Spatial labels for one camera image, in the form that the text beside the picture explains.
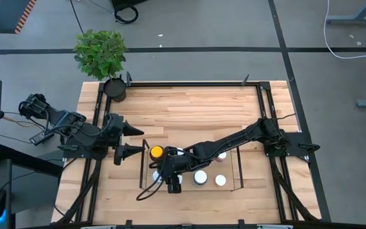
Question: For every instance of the black power adapter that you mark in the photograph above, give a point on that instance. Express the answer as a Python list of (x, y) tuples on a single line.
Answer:
[(40, 138)]

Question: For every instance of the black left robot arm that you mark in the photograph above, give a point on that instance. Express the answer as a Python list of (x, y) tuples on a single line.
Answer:
[(84, 133)]

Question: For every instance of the yellow-cap amber bottle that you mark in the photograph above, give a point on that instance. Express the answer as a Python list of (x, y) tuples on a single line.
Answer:
[(156, 152)]

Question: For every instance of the dark mat orange striped edges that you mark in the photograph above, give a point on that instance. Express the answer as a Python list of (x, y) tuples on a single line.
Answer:
[(5, 16)]

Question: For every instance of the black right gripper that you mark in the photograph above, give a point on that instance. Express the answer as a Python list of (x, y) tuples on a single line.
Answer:
[(178, 165)]

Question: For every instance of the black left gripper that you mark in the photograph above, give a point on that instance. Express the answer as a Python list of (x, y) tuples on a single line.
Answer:
[(113, 128)]

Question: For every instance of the black box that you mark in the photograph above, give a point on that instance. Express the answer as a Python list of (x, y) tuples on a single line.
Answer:
[(129, 2)]

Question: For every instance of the green potted plant black pot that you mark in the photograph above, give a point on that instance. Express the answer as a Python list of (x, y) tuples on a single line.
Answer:
[(100, 52)]

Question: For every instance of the white-cap pink-label bottle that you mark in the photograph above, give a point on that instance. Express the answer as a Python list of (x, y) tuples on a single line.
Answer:
[(222, 156)]

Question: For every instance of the grey metal desk base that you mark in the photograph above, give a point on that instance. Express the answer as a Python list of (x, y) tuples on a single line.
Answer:
[(354, 20)]

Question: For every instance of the large white-cap clear bottle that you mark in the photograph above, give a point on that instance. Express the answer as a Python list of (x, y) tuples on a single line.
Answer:
[(200, 177)]

